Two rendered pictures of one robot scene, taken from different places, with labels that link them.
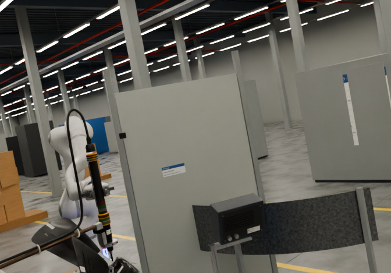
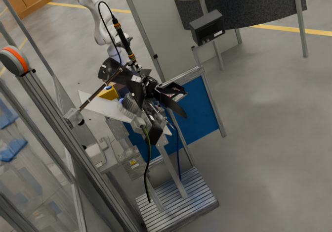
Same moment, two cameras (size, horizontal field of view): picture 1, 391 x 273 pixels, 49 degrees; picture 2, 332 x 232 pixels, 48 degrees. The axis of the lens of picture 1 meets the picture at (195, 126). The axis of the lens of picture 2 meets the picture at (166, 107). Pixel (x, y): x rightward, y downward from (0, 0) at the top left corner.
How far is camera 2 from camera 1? 1.00 m
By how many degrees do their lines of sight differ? 34
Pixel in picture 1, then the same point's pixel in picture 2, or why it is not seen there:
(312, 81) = not seen: outside the picture
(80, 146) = (102, 8)
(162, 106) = not seen: outside the picture
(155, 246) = (153, 33)
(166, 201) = (155, 1)
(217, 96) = not seen: outside the picture
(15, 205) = not seen: outside the picture
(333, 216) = not seen: outside the picture
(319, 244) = (266, 18)
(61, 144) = (86, 2)
